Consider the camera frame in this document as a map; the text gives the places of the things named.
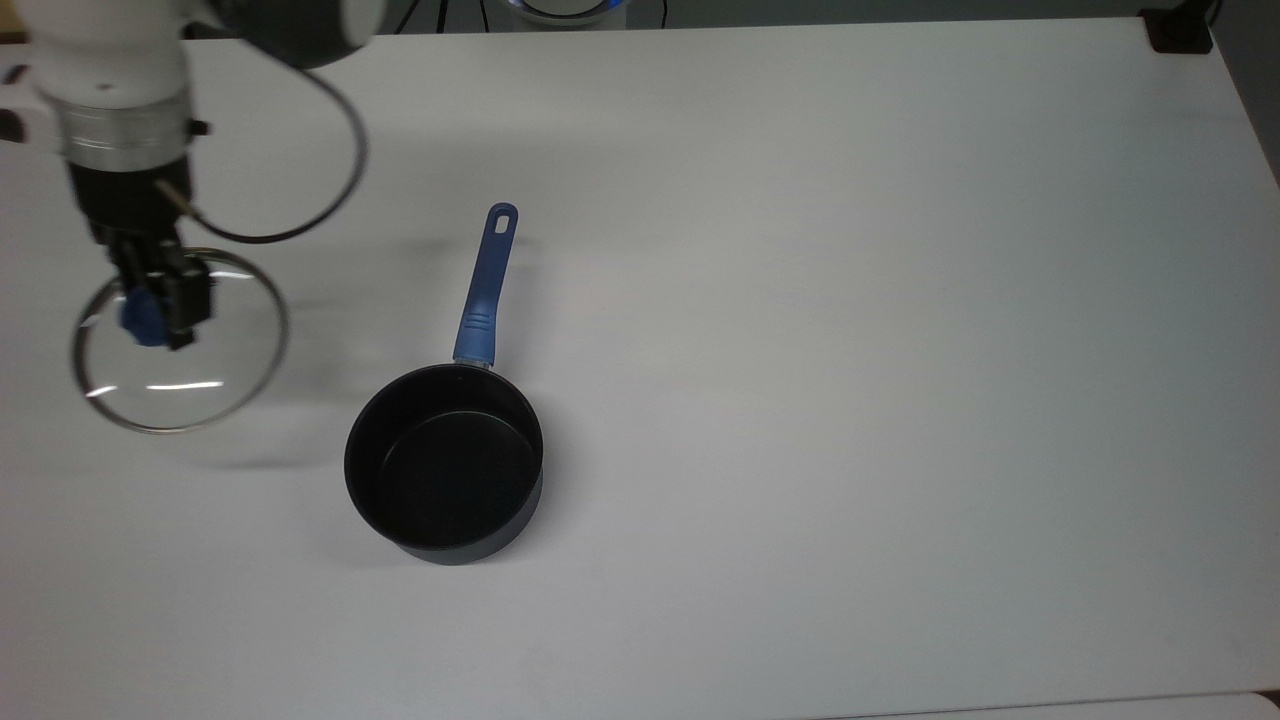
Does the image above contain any black table clamp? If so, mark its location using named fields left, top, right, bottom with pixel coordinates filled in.
left=1138, top=0, right=1217, bottom=54

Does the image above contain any white robot base blue ring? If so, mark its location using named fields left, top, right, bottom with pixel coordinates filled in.
left=482, top=0, right=631, bottom=28

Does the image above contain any glass lid with blue knob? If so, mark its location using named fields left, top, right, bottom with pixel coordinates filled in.
left=70, top=248, right=291, bottom=435

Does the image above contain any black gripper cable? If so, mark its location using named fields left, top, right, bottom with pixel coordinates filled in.
left=155, top=64, right=370, bottom=245

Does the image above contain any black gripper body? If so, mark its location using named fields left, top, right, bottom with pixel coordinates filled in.
left=66, top=158, right=194, bottom=253

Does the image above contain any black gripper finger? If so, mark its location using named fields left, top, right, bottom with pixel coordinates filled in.
left=160, top=244, right=218, bottom=352
left=107, top=244, right=153, bottom=301

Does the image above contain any dark saucepan with blue handle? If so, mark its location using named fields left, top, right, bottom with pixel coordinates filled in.
left=344, top=202, right=545, bottom=566

